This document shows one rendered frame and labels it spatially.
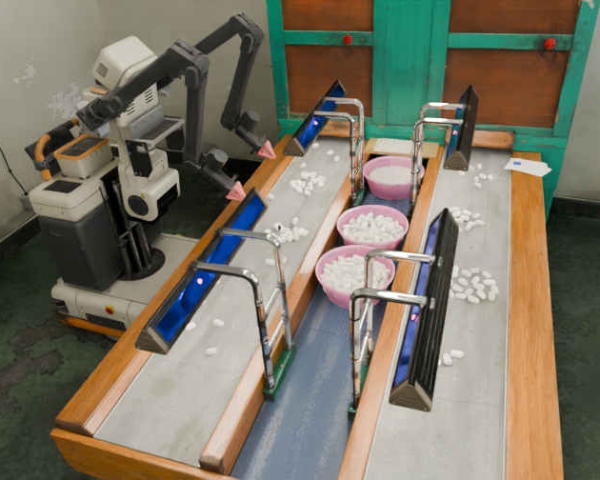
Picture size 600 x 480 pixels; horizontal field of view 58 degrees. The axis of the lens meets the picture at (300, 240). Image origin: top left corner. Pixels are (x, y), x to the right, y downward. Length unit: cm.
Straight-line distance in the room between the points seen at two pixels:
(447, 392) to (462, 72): 150
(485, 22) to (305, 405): 170
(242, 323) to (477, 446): 75
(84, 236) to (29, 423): 83
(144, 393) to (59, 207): 116
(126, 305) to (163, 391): 112
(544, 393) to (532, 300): 36
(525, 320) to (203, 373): 94
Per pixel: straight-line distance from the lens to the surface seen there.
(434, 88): 257
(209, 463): 137
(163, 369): 163
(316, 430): 150
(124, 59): 220
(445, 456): 139
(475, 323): 170
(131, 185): 240
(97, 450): 153
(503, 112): 261
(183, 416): 150
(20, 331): 318
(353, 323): 125
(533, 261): 195
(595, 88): 341
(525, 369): 157
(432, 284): 123
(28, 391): 284
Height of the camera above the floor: 189
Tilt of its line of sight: 35 degrees down
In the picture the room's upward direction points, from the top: 5 degrees counter-clockwise
